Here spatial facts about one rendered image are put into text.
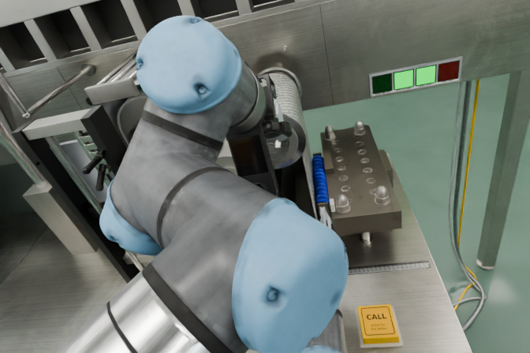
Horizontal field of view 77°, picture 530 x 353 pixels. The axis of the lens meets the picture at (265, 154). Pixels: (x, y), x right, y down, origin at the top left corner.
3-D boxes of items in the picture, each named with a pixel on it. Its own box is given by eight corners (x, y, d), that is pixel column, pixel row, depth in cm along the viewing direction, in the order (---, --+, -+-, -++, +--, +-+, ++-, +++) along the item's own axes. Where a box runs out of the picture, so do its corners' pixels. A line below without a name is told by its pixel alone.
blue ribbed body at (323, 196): (317, 211, 86) (315, 202, 84) (312, 162, 104) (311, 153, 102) (330, 209, 85) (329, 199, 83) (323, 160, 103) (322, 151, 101)
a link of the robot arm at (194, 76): (108, 94, 25) (151, -9, 25) (175, 120, 36) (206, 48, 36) (197, 133, 24) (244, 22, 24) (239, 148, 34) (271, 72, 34)
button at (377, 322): (363, 344, 68) (363, 339, 66) (357, 311, 73) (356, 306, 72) (399, 343, 66) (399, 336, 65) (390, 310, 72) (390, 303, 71)
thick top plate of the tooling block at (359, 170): (334, 235, 83) (331, 218, 80) (322, 146, 116) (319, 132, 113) (401, 228, 80) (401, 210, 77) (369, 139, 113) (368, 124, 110)
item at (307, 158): (314, 212, 84) (301, 153, 74) (309, 158, 104) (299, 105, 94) (315, 212, 84) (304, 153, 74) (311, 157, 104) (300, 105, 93)
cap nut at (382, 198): (375, 206, 80) (375, 193, 77) (372, 196, 83) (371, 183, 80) (391, 205, 79) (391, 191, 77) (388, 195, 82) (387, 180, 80)
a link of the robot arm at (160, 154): (126, 284, 22) (190, 131, 22) (80, 214, 30) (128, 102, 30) (215, 283, 28) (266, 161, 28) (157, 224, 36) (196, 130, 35)
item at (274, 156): (246, 146, 71) (270, 125, 68) (247, 142, 73) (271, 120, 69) (271, 167, 74) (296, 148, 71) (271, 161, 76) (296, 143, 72)
